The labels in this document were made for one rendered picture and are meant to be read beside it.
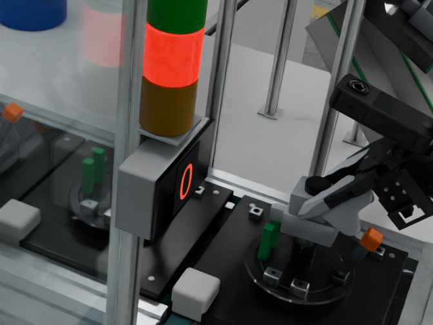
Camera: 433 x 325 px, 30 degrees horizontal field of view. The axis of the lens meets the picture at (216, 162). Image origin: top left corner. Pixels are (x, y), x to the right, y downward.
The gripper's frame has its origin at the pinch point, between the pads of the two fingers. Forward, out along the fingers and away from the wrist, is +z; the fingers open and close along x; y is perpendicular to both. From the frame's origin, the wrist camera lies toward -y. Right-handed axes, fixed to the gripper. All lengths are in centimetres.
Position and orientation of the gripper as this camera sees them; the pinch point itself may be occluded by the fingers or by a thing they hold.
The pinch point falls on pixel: (310, 195)
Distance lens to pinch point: 95.6
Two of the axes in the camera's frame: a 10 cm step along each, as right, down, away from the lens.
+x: 4.0, -4.9, 7.7
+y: 6.3, 7.6, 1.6
